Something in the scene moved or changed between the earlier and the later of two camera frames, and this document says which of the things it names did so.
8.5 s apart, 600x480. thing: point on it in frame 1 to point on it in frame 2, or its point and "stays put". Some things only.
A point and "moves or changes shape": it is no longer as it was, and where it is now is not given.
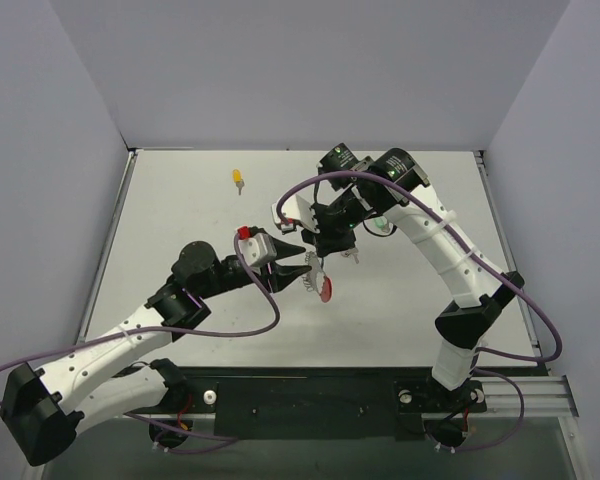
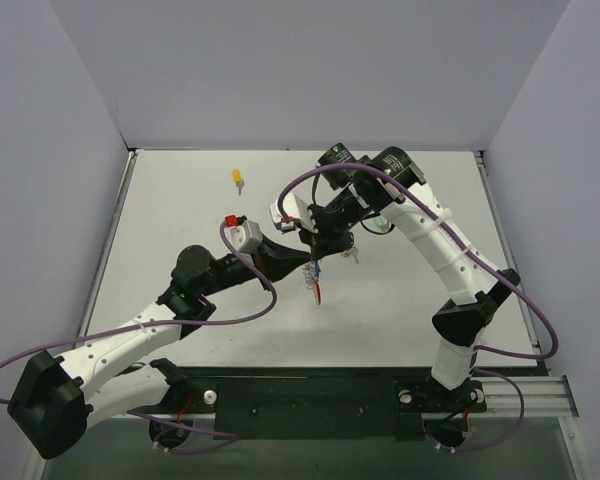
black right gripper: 336,240 stays put
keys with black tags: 351,252 stays put
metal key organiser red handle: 316,280 moves or changes shape
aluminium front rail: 544,396 stays put
